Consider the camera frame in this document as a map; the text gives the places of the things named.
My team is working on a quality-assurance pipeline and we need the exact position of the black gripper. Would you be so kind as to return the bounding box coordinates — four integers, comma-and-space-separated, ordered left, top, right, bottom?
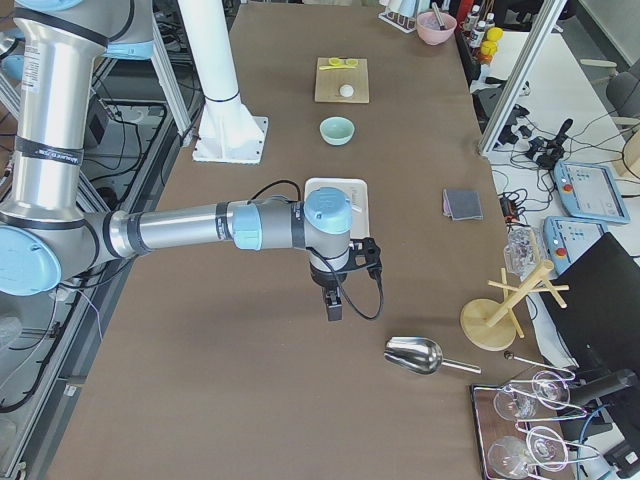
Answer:
310, 266, 347, 321

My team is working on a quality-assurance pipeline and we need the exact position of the mint green bowl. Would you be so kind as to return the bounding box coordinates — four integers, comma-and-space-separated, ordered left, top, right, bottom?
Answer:
319, 116, 355, 146

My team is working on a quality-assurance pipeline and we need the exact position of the pink bowl with ice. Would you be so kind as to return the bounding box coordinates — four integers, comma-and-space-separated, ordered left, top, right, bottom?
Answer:
416, 11, 458, 45

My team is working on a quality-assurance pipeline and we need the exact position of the metal ice scoop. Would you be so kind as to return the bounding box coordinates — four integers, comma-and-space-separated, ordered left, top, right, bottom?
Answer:
384, 336, 482, 375

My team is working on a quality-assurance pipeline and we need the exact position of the cream rectangular tray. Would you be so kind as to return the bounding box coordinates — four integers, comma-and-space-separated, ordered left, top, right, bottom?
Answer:
304, 177, 370, 239

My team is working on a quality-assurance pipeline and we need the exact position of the wooden mug tree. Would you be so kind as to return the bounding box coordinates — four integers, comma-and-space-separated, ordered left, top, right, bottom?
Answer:
460, 232, 570, 351

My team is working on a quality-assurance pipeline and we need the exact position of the folded grey cloth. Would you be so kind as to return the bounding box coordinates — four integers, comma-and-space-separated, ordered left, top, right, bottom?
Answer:
443, 189, 484, 221

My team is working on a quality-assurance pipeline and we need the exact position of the wine glass lower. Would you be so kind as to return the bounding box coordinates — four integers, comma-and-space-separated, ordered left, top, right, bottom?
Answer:
486, 426, 569, 479

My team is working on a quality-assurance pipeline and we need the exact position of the wine glass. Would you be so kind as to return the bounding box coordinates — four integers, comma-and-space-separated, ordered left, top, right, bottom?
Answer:
486, 426, 569, 479
493, 370, 570, 421

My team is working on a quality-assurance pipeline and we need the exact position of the wooden cutting board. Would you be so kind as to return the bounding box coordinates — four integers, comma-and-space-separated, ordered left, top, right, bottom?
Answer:
314, 57, 370, 104

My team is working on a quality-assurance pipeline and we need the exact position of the wine glass upper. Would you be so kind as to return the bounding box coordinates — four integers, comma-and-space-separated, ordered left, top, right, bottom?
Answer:
493, 370, 570, 421

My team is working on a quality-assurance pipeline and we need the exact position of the teach pendant lower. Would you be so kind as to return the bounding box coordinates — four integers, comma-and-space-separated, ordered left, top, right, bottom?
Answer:
543, 216, 608, 274

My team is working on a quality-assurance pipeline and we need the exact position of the teach pendant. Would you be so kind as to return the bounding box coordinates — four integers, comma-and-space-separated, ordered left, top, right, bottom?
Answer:
543, 216, 608, 274
553, 161, 631, 224

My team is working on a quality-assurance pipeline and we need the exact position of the yellow plastic knife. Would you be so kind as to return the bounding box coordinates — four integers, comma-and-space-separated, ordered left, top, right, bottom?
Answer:
318, 64, 350, 71

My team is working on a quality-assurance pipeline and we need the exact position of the black monitor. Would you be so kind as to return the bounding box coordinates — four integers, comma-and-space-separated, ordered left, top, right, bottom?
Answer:
543, 233, 639, 372

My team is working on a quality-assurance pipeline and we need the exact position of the teach pendant upper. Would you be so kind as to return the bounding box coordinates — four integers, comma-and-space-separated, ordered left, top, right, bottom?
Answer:
553, 161, 631, 224

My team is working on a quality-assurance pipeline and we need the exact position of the steel muddler black tip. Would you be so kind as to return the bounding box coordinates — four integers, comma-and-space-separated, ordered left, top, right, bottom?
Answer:
431, 2, 446, 31

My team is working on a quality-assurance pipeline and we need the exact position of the yellow lemons pile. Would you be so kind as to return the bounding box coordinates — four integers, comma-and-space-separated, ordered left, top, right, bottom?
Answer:
480, 27, 503, 57

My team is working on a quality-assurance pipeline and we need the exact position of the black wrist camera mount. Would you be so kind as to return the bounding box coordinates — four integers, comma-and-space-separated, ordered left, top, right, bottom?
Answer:
348, 237, 383, 280

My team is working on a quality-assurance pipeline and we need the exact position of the wire glass rack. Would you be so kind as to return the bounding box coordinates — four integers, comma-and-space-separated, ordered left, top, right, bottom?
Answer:
470, 370, 599, 479

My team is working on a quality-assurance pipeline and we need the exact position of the white wire cup rack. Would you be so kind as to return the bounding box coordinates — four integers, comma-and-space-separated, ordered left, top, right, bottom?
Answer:
378, 0, 418, 33

